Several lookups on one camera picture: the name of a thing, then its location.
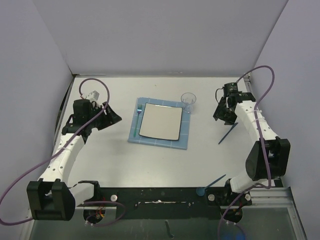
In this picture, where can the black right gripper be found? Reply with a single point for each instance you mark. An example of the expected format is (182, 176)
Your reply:
(229, 120)

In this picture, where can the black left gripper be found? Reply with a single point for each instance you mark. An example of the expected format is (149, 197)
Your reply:
(110, 118)

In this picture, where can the clear drinking glass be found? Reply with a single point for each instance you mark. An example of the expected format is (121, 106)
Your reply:
(188, 99)

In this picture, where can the square white plate dark rim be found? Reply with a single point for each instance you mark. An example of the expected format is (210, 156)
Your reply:
(161, 122)

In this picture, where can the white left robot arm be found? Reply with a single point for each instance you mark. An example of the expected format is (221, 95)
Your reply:
(50, 198)

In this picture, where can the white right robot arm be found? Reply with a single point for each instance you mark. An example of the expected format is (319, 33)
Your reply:
(268, 158)

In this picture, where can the dark blue knife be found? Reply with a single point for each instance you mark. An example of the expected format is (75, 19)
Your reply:
(232, 127)

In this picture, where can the blue plastic spoon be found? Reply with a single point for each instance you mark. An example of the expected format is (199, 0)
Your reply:
(201, 190)

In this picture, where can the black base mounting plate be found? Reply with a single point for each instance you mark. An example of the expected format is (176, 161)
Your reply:
(168, 203)

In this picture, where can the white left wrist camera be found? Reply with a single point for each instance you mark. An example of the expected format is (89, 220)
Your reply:
(92, 96)

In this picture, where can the aluminium table frame rail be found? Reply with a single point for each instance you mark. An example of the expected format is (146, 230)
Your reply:
(277, 218)

